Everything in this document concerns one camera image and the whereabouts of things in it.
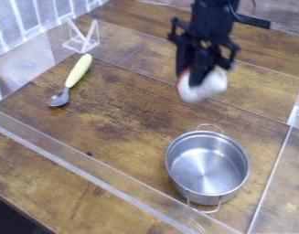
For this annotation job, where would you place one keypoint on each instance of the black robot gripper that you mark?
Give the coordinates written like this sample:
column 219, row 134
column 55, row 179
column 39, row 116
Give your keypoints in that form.
column 211, row 24

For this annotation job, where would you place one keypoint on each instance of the white plush mushroom red cap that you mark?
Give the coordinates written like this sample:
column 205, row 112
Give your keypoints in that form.
column 213, row 86

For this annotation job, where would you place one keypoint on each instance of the silver metal pot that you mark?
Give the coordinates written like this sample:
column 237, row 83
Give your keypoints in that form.
column 209, row 167

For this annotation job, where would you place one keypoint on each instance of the black strip on table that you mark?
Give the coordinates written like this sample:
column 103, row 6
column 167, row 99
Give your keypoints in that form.
column 253, row 21

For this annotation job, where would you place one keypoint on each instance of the clear acrylic triangle stand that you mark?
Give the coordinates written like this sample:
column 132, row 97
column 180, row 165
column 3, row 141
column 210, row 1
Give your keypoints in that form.
column 82, row 43

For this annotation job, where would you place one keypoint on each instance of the yellow handled metal spoon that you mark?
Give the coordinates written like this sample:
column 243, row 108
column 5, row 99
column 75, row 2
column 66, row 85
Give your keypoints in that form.
column 76, row 73

